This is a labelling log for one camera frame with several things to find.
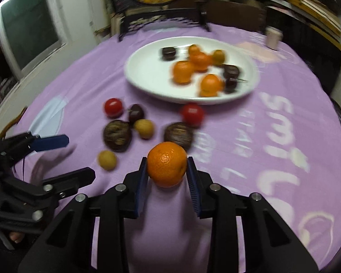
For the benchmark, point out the textured orange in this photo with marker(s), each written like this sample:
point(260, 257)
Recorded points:
point(193, 50)

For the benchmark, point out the white oval plate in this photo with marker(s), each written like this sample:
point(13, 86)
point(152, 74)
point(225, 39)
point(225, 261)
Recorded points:
point(146, 70)

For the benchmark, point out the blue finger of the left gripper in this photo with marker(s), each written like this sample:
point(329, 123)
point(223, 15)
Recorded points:
point(41, 144)
point(68, 184)

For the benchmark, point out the yellow longan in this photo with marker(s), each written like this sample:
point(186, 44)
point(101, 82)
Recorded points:
point(107, 160)
point(145, 128)

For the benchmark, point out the person left hand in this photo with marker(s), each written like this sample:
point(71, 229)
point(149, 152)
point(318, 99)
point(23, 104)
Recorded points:
point(16, 236)

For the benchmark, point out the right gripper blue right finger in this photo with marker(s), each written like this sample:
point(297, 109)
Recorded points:
point(195, 186)

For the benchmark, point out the purple printed tablecloth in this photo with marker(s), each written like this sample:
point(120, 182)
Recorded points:
point(283, 140)

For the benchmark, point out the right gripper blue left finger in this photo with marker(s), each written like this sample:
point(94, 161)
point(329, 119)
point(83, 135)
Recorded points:
point(141, 187)

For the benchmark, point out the yellow orange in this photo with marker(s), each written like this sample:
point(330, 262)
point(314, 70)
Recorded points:
point(218, 57)

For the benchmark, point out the red tomato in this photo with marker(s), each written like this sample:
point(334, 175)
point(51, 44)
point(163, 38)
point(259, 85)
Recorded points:
point(113, 108)
point(192, 115)

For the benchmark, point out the orange small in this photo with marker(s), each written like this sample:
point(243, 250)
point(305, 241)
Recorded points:
point(200, 61)

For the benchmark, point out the dark cherry with stem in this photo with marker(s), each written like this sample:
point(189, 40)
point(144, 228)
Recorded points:
point(231, 84)

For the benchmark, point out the pink drink can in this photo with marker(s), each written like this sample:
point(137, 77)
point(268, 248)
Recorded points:
point(273, 37)

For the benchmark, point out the black chair back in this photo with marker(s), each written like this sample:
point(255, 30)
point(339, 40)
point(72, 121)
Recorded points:
point(320, 54)

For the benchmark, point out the window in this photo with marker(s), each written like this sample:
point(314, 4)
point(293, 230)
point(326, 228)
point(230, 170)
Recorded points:
point(27, 34)

